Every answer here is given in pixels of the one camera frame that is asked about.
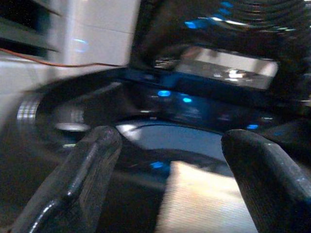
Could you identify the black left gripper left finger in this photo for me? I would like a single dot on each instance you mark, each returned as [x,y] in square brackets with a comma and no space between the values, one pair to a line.
[73,184]

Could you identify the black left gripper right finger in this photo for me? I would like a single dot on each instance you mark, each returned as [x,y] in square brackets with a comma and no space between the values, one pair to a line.
[274,189]

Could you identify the white garment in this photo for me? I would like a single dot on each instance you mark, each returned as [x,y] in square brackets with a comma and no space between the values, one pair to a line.
[199,206]

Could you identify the black washing machine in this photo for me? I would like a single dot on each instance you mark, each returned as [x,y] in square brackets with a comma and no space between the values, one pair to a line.
[206,109]

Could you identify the black framed wall opening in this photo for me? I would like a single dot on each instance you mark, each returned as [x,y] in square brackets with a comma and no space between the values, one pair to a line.
[14,7]

